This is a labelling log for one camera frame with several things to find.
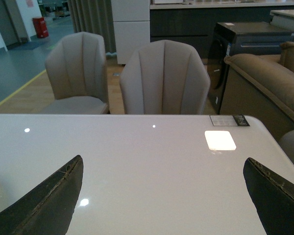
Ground black and white table sticker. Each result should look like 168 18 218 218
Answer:
210 115 249 127

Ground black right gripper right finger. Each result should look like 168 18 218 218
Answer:
243 158 294 235

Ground black washing machine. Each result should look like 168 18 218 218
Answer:
207 22 294 114

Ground white cabinet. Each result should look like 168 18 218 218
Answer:
111 0 150 65

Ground beige upholstered chair left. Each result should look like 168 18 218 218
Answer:
41 32 110 115

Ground red fire extinguisher cabinet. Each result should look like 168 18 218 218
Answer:
32 17 49 38

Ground dark kitchen counter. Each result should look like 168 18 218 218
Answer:
149 0 294 59

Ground grey curtain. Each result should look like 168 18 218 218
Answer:
68 0 116 53

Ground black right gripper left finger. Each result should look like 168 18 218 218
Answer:
0 155 84 235

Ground brown sofa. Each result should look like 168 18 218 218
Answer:
220 42 294 140

